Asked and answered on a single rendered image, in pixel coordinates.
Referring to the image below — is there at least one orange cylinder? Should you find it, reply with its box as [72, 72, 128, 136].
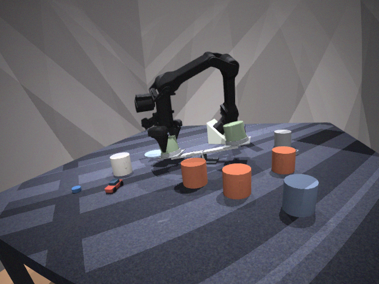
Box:
[181, 158, 208, 189]
[272, 147, 296, 175]
[222, 163, 252, 199]

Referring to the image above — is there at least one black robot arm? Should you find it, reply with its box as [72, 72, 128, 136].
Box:
[134, 51, 239, 135]

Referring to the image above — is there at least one white cylinder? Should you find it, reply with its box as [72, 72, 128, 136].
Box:
[274, 130, 291, 148]

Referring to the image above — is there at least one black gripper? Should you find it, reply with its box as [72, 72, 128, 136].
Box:
[148, 108, 182, 153]

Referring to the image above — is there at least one white paper cup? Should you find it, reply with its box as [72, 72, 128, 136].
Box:
[110, 152, 133, 176]

